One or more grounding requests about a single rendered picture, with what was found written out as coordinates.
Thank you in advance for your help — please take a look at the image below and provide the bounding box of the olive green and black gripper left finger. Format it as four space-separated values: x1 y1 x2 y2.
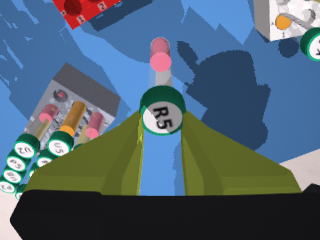
22 110 144 196

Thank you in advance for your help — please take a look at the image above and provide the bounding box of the blue bench mat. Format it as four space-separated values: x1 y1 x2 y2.
0 0 320 196

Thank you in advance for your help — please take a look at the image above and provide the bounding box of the red tube rack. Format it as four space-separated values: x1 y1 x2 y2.
52 0 121 30

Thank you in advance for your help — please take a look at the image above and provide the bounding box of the orange tube with green cap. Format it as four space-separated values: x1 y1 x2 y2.
47 101 86 157

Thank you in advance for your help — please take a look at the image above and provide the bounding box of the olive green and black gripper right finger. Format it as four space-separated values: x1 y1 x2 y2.
181 110 303 196

